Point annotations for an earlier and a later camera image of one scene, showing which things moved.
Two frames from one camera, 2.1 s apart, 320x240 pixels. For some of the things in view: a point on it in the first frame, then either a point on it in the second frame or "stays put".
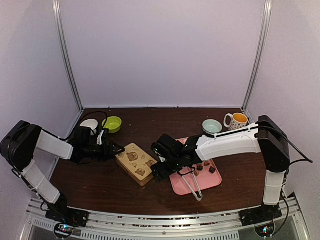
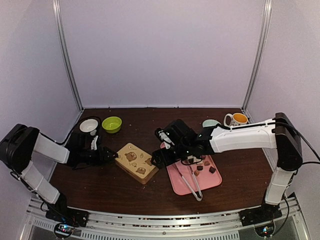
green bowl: [113, 124] stays put
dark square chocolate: [212, 169] stays put
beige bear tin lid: [137, 160] stays put
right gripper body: [158, 169] -> [170, 159]
